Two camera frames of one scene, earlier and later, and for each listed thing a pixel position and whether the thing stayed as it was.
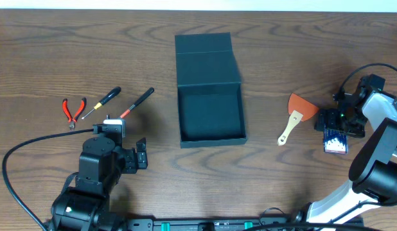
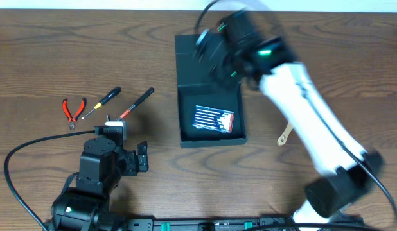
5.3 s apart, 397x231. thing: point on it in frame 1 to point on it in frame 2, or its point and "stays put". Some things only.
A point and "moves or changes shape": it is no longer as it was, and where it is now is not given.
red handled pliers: [73, 119] stays put
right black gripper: [332, 113] to [222, 68]
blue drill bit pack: [335, 141] moves or changes shape
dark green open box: [210, 101] stays put
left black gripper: [134, 157] stays put
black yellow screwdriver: [115, 91] stays put
